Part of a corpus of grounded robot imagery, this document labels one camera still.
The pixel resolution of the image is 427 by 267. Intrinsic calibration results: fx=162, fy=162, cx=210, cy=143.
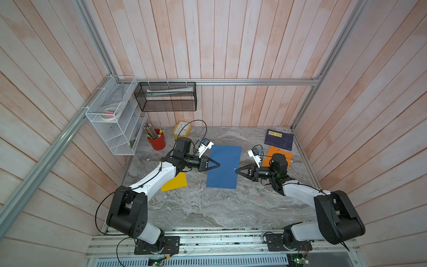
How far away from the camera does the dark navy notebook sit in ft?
3.69

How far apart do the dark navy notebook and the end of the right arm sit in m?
0.43

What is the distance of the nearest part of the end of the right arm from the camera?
72 cm

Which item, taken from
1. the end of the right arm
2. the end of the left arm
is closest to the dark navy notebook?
the end of the right arm

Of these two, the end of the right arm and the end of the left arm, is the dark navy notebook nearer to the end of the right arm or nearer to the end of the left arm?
the end of the right arm
